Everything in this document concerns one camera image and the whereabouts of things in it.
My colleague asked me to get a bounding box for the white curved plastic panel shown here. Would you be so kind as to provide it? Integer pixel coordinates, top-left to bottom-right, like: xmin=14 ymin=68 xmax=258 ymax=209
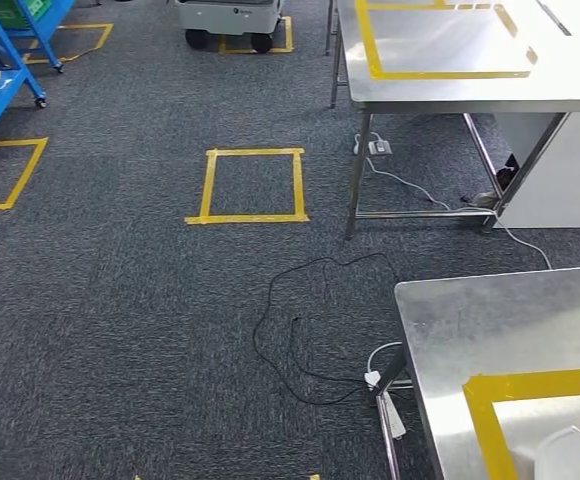
xmin=534 ymin=425 xmax=580 ymax=480

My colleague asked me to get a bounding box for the white plug with cable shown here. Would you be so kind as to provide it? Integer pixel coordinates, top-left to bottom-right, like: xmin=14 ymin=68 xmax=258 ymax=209
xmin=363 ymin=341 xmax=405 ymax=390

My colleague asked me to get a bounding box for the steel workbench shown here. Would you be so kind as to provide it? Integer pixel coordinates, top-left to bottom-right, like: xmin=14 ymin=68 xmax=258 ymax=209
xmin=375 ymin=264 xmax=580 ymax=480

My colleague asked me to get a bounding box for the black floor cable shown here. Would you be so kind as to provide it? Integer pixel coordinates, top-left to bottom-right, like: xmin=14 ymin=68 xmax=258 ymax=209
xmin=252 ymin=253 xmax=402 ymax=407

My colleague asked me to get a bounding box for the white floor cable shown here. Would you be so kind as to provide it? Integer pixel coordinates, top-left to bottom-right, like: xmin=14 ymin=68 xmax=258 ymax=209
xmin=353 ymin=131 xmax=553 ymax=271

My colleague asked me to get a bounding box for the table with white side panel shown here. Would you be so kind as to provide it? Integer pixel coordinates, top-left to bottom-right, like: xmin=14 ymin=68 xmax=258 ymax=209
xmin=325 ymin=0 xmax=580 ymax=241

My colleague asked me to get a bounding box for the green plastic crate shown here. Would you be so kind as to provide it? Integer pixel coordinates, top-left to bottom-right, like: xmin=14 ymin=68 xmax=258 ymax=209
xmin=0 ymin=0 xmax=54 ymax=31

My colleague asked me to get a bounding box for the white wheeled cart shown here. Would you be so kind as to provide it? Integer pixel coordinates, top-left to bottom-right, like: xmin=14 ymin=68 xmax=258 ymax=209
xmin=174 ymin=0 xmax=286 ymax=56

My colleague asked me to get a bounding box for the small black floor object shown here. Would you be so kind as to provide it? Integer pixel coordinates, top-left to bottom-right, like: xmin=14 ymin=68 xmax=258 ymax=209
xmin=495 ymin=153 xmax=521 ymax=193

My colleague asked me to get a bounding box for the yellow table marking tape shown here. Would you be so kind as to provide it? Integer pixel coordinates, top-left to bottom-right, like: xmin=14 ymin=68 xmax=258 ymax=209
xmin=353 ymin=0 xmax=540 ymax=82

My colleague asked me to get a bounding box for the white power strip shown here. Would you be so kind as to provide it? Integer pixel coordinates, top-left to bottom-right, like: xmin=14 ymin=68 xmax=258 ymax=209
xmin=378 ymin=390 xmax=408 ymax=441

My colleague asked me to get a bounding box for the yellow workbench marking tape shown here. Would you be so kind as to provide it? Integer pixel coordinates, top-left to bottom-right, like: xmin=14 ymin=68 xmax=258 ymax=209
xmin=462 ymin=367 xmax=580 ymax=480

